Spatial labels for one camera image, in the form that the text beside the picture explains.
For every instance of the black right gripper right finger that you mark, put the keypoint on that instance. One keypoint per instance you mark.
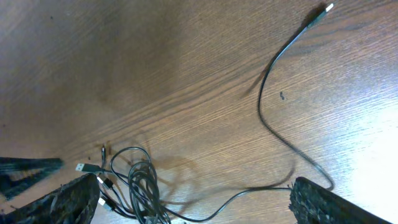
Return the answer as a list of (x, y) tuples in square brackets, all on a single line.
[(311, 203)]

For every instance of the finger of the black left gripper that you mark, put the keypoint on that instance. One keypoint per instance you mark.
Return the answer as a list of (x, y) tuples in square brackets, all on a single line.
[(19, 174)]

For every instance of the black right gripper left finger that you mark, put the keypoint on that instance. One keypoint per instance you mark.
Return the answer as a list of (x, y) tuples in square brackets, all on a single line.
[(72, 203)]

